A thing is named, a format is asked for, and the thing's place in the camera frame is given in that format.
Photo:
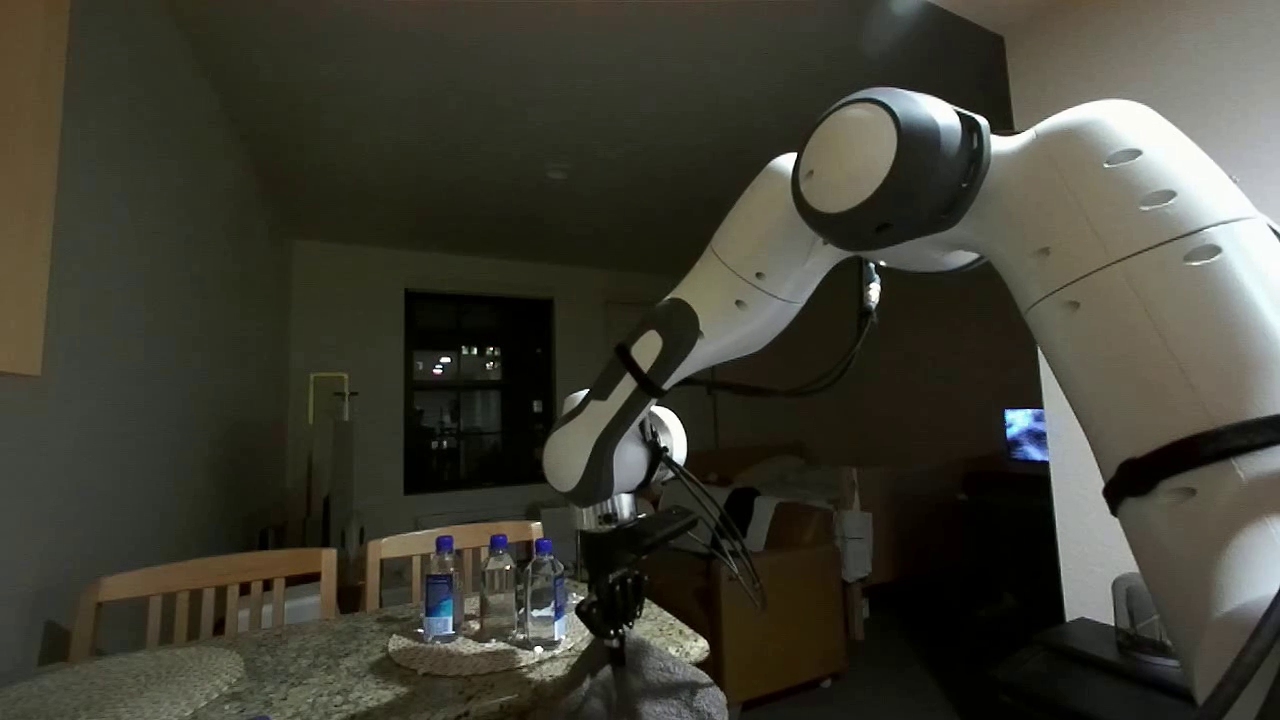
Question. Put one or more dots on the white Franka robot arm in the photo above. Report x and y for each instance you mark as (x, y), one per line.
(1161, 293)

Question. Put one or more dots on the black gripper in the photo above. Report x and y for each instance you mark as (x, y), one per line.
(622, 562)

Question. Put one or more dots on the gray cloth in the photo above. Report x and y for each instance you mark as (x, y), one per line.
(645, 681)

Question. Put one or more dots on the brown wooden cabinet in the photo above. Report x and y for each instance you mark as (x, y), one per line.
(794, 623)

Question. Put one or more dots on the light wooden wall cabinets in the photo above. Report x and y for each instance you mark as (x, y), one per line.
(29, 185)

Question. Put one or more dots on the black low furniture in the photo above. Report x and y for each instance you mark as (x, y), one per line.
(1066, 674)

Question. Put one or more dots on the white bag pile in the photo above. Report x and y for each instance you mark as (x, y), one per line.
(806, 496)

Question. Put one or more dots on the glowing blue screen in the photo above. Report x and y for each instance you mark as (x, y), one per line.
(1026, 438)

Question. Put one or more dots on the dark window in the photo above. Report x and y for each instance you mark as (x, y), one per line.
(453, 400)

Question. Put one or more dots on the clear water bottle blue label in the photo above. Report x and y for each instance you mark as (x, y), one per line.
(503, 592)
(443, 603)
(546, 603)

